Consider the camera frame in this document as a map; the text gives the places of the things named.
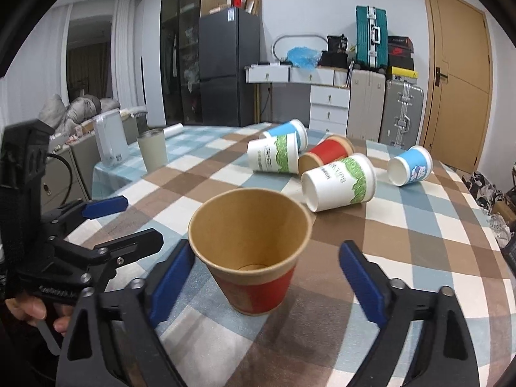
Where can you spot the white and green paper cup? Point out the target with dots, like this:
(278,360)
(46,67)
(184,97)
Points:
(342,183)
(274,157)

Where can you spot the cardboard box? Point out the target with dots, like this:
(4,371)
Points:
(254,2)

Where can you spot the stack of shoe boxes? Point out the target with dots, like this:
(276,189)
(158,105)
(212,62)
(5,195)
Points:
(401,58)

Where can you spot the wooden door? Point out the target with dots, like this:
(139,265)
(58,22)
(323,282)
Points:
(455,76)

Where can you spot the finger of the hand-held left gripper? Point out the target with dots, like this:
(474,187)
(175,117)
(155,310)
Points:
(133,246)
(107,205)

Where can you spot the checkered tablecloth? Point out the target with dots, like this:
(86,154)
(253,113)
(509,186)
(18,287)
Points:
(403,225)

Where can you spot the blue plastic bag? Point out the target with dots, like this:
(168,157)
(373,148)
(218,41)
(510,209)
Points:
(303,57)

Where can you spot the black bag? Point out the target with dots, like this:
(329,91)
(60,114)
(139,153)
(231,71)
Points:
(336,50)

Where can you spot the beige suitcase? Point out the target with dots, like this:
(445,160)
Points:
(367,105)

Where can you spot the dark glass cabinet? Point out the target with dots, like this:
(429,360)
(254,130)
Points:
(179,48)

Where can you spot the patterned cloth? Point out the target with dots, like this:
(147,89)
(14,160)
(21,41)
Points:
(483,185)

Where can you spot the frosted glass tumbler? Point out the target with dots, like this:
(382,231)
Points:
(152,151)

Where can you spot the white desk drawer unit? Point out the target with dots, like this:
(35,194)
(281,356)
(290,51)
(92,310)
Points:
(290,73)

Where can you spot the silver suitcase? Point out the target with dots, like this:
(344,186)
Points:
(403,115)

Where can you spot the grey bedding pile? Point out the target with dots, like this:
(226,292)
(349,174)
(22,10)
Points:
(76,109)

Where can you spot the blue cartoon paper cup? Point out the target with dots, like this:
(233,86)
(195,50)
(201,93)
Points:
(411,167)

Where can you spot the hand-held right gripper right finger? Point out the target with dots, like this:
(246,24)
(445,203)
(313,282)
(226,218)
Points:
(361,280)

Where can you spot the white drawer cabinet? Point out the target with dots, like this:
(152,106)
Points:
(328,107)

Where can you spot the blue and white paper cup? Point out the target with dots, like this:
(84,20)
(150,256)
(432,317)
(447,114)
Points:
(288,132)

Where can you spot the white plastic container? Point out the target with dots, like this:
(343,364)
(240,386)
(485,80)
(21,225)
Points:
(111,141)

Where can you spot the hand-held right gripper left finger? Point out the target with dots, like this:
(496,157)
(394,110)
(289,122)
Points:
(171,276)

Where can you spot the black refrigerator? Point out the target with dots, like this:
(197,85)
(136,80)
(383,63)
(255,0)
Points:
(227,68)

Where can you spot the person's left hand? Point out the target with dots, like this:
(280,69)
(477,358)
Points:
(34,310)

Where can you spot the teal suitcase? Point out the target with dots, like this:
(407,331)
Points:
(371,38)

